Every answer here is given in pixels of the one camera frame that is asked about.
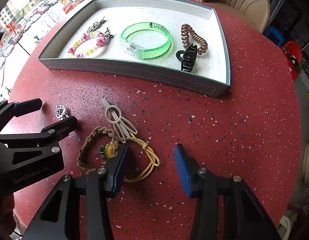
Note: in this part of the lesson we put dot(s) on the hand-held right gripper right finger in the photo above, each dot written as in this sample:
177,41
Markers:
182,170

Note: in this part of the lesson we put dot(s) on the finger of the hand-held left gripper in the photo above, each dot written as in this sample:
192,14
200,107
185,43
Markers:
62,127
24,107

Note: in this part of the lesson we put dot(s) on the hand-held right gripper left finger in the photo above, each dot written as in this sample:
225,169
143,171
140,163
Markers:
120,165

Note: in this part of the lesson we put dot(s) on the silver heart pendant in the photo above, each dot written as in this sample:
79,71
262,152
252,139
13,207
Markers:
60,111

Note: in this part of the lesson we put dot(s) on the beige hair clip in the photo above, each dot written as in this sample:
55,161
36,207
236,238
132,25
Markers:
112,112

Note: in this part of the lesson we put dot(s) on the grey jewelry tray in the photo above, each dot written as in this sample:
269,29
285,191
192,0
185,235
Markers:
154,80

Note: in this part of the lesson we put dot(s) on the small silver charm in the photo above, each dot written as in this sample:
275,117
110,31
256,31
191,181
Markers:
107,35

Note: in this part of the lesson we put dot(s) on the silver metal hair clip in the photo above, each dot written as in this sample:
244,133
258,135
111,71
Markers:
94,26

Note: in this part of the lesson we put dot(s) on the black claw hair clip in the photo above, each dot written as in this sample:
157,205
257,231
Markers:
188,60

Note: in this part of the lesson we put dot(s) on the green translucent bangle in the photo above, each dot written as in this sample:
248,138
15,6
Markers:
167,42

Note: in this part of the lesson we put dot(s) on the person's left hand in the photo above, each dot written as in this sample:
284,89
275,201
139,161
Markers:
3,212

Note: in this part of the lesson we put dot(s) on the red lantern window sticker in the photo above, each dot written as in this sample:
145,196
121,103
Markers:
68,8

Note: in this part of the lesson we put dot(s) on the blue plastic stool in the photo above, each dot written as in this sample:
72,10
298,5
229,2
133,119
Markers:
274,36

